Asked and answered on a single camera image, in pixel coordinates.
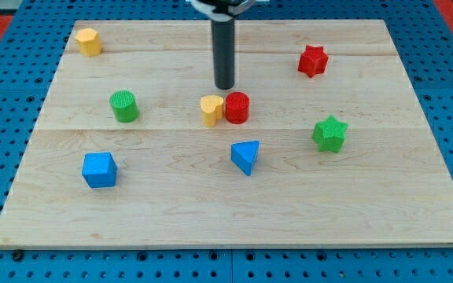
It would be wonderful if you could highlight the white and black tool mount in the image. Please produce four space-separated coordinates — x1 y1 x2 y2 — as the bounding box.
190 0 256 21

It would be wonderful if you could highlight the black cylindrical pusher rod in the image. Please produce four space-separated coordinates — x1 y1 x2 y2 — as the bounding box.
211 19 235 90

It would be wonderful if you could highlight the blue cube block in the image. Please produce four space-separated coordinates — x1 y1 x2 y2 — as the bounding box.
82 152 117 189

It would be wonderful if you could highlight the blue triangle block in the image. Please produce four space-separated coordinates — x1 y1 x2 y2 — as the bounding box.
230 141 260 176

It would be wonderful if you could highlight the red cylinder block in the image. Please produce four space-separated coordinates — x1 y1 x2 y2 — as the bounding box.
225 91 250 124

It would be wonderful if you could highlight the yellow heart block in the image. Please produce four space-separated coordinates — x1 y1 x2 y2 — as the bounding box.
200 95 224 127

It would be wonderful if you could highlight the red star block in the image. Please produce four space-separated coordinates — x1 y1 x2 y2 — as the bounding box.
297 45 329 78

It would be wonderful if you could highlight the green cylinder block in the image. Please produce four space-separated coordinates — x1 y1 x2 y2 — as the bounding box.
109 90 139 123

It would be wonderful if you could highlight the yellow hexagon block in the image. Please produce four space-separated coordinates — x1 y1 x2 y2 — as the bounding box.
75 28 102 57

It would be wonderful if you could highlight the green star block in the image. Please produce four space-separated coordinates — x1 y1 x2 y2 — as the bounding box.
311 115 348 153

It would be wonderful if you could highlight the wooden board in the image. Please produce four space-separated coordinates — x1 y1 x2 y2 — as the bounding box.
0 20 453 250

